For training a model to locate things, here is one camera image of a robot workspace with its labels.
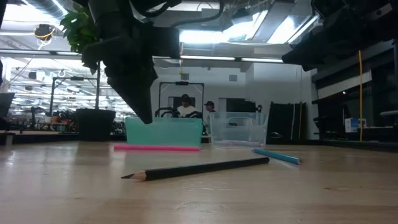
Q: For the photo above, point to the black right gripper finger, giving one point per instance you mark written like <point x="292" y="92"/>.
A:
<point x="308" y="49"/>
<point x="303" y="64"/>

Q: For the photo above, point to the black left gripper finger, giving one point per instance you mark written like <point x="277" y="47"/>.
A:
<point x="124" y="90"/>
<point x="146" y="93"/>

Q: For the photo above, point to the teal plastic bin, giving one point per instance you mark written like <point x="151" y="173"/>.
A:
<point x="161" y="132"/>

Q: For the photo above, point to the pink pencil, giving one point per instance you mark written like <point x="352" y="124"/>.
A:
<point x="155" y="147"/>

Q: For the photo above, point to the black pencil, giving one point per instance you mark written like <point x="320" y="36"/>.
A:
<point x="202" y="169"/>

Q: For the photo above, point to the blue pencil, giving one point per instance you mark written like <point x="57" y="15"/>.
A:
<point x="276" y="156"/>

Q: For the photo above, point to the person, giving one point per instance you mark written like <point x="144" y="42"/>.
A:
<point x="186" y="109"/>
<point x="210" y="105"/>

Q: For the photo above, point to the green potted plant black pot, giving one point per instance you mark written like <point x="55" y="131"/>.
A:
<point x="94" y="124"/>

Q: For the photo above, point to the black upright panel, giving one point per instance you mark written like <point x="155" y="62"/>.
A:
<point x="281" y="121"/>

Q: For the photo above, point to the black background machine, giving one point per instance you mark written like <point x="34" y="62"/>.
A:
<point x="242" y="104"/>

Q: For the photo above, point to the dark storage rack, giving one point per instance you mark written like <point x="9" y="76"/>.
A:
<point x="382" y="93"/>

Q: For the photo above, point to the cluttered background workbench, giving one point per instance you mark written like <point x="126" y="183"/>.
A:
<point x="56" y="119"/>

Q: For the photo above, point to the white and blue box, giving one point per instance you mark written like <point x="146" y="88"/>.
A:
<point x="353" y="125"/>

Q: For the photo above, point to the bright ceiling light panel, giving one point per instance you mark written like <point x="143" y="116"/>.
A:
<point x="202" y="36"/>

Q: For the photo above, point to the long ceiling strip light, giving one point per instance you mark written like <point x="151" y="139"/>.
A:
<point x="217" y="58"/>
<point x="31" y="52"/>

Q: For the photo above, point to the clear plastic bin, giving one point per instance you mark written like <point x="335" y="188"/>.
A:
<point x="239" y="130"/>

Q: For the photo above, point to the black background monitor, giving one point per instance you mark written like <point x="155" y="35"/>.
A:
<point x="6" y="104"/>

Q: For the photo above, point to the black background station frame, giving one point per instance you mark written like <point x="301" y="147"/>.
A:
<point x="53" y="93"/>
<point x="160" y="93"/>

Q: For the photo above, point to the grey wall vent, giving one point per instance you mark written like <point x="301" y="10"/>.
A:
<point x="232" y="77"/>
<point x="185" y="76"/>

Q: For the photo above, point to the silver ceiling duct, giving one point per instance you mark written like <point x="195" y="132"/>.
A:
<point x="49" y="7"/>

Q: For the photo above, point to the black aluminium table frame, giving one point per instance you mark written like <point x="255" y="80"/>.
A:
<point x="37" y="138"/>

